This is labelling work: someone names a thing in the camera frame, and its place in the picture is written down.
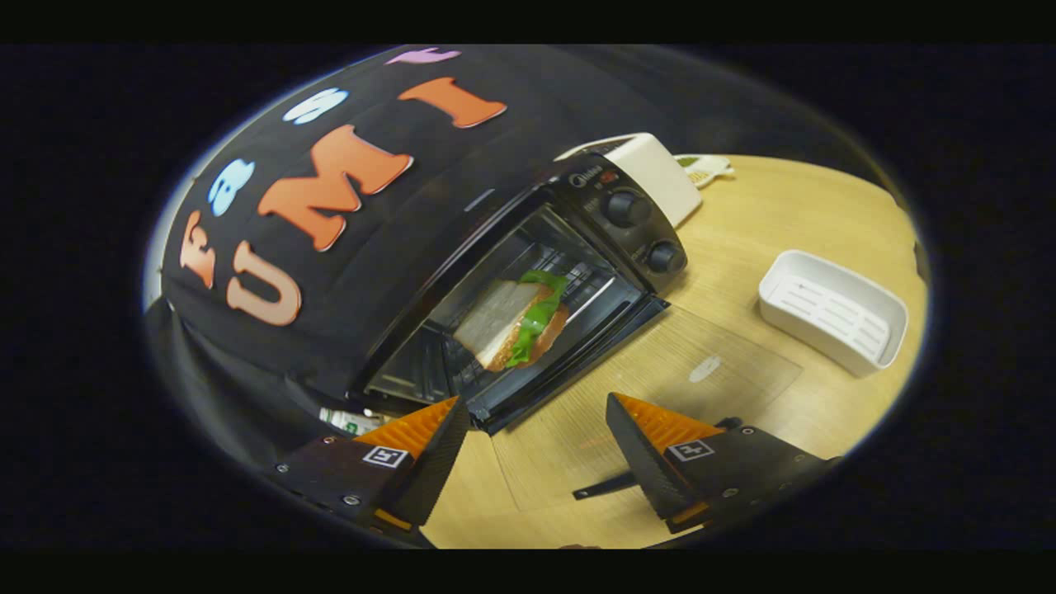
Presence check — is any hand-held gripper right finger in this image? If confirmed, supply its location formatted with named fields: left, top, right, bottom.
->
left=605, top=392, right=842, bottom=535

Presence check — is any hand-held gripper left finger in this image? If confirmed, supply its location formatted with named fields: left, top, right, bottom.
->
left=264, top=396, right=471, bottom=537

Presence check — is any white bread lettuce sandwich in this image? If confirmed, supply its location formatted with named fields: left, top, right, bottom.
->
left=452, top=270, right=572, bottom=374

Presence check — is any black toaster oven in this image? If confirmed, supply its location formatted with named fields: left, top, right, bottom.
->
left=348, top=153, right=805, bottom=502

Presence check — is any white pop-up toaster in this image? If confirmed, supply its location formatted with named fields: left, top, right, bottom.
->
left=554, top=132, right=704, bottom=229

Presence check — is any small white plastic bottle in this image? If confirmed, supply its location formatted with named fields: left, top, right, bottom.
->
left=320, top=407, right=389, bottom=436

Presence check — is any white rectangular plastic tray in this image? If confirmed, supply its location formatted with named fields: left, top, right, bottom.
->
left=757, top=249, right=909, bottom=379

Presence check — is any small white sauce dish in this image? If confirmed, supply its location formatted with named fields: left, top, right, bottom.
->
left=675, top=154, right=735, bottom=189

